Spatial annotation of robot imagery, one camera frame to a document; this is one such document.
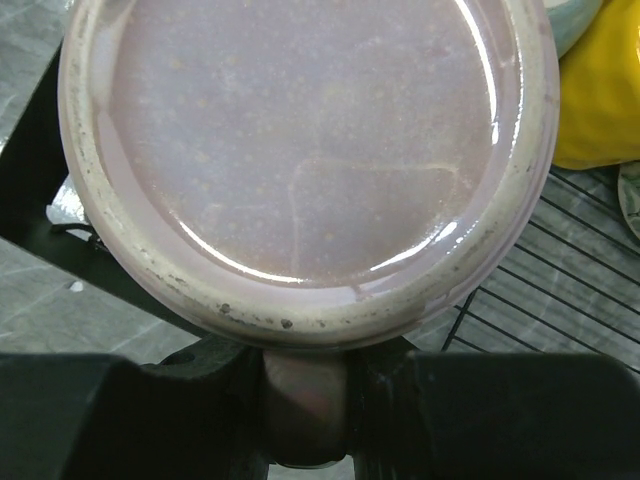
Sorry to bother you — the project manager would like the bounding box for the pink mug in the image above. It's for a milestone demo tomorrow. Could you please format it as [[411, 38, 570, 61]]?
[[58, 1, 559, 467]]

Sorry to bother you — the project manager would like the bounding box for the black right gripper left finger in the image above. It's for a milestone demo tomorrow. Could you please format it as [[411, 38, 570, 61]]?
[[1, 336, 269, 479]]

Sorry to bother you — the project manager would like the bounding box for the yellow mug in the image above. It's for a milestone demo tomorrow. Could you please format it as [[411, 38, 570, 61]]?
[[553, 0, 639, 170]]

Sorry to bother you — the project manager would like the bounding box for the black wire dish rack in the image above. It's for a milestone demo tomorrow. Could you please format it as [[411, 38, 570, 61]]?
[[1, 44, 639, 369]]

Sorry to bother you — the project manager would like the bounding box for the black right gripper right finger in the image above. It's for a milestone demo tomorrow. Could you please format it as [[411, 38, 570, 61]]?
[[347, 338, 639, 479]]

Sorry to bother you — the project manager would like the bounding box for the green glazed mug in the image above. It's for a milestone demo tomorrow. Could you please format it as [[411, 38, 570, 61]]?
[[543, 0, 604, 58]]

